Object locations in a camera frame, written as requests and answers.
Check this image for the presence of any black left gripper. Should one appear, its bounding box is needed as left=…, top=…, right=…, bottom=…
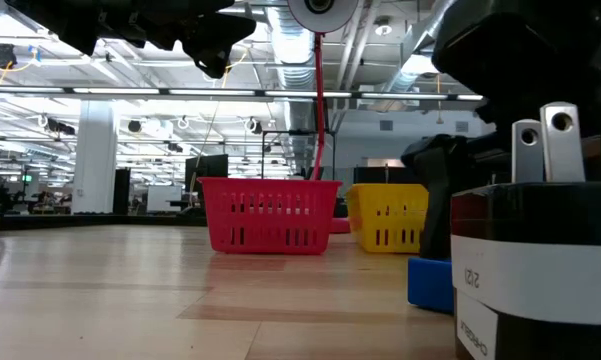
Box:
left=4, top=0, right=257, bottom=79

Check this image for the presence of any yellow plastic basket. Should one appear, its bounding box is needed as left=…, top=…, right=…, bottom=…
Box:
left=346, top=183, right=430, bottom=254

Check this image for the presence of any blue small digital display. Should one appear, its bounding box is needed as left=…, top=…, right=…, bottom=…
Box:
left=407, top=256, right=455, bottom=315

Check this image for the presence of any black USB wall charger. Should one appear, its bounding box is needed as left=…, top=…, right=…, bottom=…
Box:
left=449, top=102, right=601, bottom=360

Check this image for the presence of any red plastic basket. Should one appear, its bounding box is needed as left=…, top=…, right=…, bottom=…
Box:
left=198, top=177, right=343, bottom=255

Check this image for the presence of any long linear ceiling light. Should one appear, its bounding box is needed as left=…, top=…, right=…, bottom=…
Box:
left=0, top=85, right=486, bottom=103

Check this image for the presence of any black low background partition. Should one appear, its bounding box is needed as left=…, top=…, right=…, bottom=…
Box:
left=352, top=166, right=406, bottom=185

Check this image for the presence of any red desk lamp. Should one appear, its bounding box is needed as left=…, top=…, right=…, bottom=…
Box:
left=286, top=0, right=360, bottom=235

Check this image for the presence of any black background monitor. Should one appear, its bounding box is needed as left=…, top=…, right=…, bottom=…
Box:
left=184, top=153, right=230, bottom=201

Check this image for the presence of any black tall background cabinet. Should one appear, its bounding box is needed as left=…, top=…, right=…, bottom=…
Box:
left=113, top=168, right=131, bottom=215

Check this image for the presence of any black ceiling-mounted device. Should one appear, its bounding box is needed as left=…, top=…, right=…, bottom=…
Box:
left=0, top=43, right=19, bottom=70

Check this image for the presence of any black metal table frame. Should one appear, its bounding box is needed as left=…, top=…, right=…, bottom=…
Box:
left=0, top=209, right=211, bottom=232

